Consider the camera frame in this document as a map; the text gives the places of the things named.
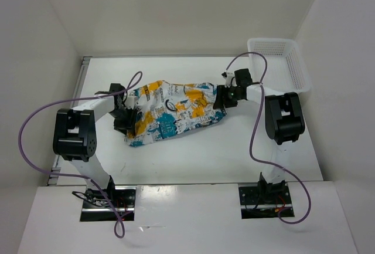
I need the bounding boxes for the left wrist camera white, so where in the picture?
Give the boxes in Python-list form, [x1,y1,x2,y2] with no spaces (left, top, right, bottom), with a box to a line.
[124,96,139,110]

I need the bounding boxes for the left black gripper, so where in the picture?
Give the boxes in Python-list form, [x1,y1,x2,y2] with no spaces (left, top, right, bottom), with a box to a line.
[108,106,138,135]

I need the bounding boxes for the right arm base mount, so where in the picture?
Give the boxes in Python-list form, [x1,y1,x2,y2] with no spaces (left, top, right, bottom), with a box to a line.
[238,180,295,219]

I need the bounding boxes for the white teal yellow patterned shorts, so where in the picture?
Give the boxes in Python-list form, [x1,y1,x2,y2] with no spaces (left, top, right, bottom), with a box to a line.
[125,80,227,147]

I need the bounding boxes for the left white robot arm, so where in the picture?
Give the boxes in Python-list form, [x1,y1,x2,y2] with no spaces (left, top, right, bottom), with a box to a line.
[53,83,137,207]

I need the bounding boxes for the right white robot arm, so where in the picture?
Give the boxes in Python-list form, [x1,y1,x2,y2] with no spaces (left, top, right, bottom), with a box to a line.
[214,69,305,203]

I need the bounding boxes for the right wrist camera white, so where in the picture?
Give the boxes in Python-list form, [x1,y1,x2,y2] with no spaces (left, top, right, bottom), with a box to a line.
[221,72,237,88]

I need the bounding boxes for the white plastic basket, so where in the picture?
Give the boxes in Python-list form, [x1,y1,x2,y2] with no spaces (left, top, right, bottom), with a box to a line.
[247,38,311,93]

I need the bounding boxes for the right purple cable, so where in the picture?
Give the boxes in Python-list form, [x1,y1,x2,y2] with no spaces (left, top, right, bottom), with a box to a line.
[224,52,312,225]

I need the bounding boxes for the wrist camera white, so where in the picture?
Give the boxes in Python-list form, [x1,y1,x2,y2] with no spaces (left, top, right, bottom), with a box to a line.
[124,96,139,110]
[221,72,237,88]

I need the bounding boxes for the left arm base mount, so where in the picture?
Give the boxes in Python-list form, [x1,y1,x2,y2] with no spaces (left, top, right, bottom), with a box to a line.
[72,185,137,222]

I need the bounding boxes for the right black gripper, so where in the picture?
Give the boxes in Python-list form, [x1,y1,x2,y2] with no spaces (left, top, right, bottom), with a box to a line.
[213,84,243,109]

